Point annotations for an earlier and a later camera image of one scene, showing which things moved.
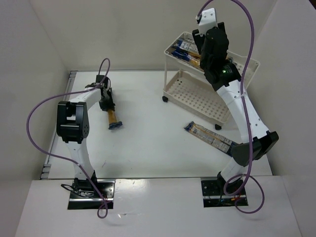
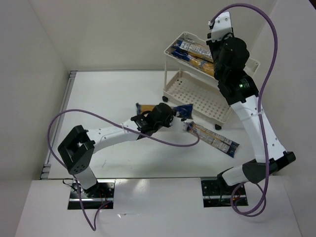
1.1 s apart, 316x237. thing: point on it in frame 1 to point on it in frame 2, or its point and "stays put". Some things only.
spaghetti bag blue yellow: [195, 61] stays put
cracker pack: [212, 138] stays put
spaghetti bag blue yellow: [113, 120] to [185, 110]
